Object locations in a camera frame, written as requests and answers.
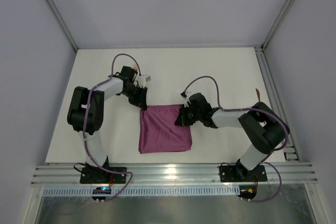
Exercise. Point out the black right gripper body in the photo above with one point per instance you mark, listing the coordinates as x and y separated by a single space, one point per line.
187 115

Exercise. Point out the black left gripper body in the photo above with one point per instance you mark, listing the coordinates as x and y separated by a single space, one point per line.
138 96

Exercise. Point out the purple cloth napkin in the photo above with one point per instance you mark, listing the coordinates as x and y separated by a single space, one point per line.
158 132

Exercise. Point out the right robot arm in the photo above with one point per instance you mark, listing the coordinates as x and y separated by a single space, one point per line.
265 130

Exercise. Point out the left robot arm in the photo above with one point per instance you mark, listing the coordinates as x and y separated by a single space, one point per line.
86 110

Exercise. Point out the right controller board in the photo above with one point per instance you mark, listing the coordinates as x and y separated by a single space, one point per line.
247 192

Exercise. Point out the controller board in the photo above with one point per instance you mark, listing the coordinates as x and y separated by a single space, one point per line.
101 193
247 192

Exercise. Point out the left controller board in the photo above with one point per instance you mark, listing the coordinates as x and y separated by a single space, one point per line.
101 193

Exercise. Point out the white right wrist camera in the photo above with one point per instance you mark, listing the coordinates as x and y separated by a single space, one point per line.
186 96

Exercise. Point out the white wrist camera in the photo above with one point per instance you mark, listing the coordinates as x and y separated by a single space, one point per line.
143 80
186 96

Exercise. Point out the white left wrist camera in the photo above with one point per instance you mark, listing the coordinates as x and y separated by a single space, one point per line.
143 80

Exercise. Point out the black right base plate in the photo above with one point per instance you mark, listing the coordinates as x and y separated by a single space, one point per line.
231 172

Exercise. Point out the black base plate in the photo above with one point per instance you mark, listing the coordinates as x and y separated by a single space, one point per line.
231 172
94 175

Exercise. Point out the right corner frame post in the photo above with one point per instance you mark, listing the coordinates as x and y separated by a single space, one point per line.
282 14

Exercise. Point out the corner frame post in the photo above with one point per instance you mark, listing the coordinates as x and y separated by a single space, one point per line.
62 24
282 14

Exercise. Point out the slotted grey cable duct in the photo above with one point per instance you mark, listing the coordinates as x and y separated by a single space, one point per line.
155 191

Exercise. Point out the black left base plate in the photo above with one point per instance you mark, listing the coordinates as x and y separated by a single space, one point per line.
94 175

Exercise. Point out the aluminium right side rail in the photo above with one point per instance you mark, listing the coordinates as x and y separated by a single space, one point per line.
290 151

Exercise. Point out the aluminium rail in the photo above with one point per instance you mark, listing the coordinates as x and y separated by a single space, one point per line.
174 174
290 151

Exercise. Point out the aluminium front rail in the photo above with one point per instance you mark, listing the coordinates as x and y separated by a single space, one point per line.
174 174

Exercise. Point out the left corner frame post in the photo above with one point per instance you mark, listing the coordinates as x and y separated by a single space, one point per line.
62 24

